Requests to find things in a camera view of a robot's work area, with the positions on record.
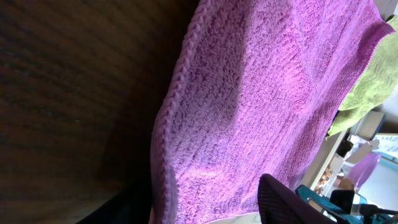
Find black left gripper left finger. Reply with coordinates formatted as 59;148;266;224
76;183;152;224

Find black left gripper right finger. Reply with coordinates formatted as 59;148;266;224
257;174;335;224

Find purple microfiber cloth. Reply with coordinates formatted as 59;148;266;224
150;0;394;223

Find green microfiber cloth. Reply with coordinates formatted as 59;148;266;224
326;15;397;137

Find teal plastic crate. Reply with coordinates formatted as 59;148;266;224
295;185;396;224

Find background clutter boxes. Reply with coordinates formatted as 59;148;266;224
309;111;397;196

